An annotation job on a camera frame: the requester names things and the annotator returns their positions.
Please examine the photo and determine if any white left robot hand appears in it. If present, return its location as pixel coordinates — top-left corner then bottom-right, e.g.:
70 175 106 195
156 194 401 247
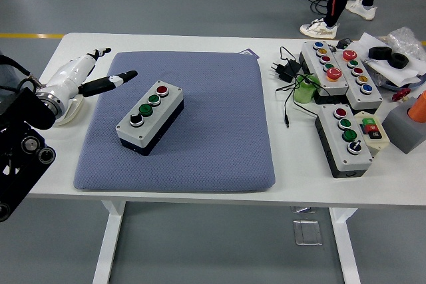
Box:
40 47 138 112

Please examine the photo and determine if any grey four-button control box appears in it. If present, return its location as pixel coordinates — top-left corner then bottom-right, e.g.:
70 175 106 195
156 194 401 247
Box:
115 80 185 157
314 104 374 179

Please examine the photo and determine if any grey five-button box, emergency stop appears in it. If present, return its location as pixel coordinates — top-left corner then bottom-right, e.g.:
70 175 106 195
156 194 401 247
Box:
298 41 350 104

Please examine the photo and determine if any grey five-button box, red mushroom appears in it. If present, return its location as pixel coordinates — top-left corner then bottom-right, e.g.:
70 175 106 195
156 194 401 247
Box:
332 49 384 111

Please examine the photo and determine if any cream three-button pendant box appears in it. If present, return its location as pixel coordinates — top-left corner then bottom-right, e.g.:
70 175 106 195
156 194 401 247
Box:
353 110 390 158

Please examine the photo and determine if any white oval tray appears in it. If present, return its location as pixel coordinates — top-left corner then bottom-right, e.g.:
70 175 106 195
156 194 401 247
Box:
53 96 86 128

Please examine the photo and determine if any blue-grey padded mat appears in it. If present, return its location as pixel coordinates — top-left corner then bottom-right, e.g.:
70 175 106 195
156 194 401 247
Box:
73 51 276 194

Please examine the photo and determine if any white table leg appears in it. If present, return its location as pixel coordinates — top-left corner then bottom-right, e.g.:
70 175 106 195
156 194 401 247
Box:
92 200 126 284
329 207 362 284

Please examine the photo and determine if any purple-edged card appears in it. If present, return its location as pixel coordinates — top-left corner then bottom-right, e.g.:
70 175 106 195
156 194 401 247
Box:
237 47 260 60

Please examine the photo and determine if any black power adapter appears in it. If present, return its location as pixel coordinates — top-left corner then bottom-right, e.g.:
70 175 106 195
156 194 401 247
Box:
268 59 302 82

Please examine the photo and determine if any green tape roll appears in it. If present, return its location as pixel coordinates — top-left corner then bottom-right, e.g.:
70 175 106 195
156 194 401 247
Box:
293 74 320 104

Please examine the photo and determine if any clear floor plate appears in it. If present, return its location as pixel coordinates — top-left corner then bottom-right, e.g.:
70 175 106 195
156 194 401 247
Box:
292 219 323 247

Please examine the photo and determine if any white paper sheet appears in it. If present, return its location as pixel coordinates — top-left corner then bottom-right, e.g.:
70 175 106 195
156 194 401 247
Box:
345 32 426 87

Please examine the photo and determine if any blue round plate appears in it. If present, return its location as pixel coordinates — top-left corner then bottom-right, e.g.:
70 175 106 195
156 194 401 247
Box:
379 76 426 91

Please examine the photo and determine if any clear bubble wrap bag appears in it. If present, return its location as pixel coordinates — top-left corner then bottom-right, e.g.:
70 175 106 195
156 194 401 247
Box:
377 27 426 62

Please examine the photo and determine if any grey block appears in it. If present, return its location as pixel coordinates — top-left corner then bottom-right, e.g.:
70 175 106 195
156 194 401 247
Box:
381 96 426 155

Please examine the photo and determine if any orange cylinder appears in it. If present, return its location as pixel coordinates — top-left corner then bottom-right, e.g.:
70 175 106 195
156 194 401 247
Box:
408 90 426 125

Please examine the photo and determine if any black adapter cord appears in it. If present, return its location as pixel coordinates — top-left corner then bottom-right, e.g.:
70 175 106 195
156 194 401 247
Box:
275 46 323 128

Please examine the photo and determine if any red valve handle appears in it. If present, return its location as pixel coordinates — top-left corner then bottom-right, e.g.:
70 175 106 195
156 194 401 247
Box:
391 87 413 102

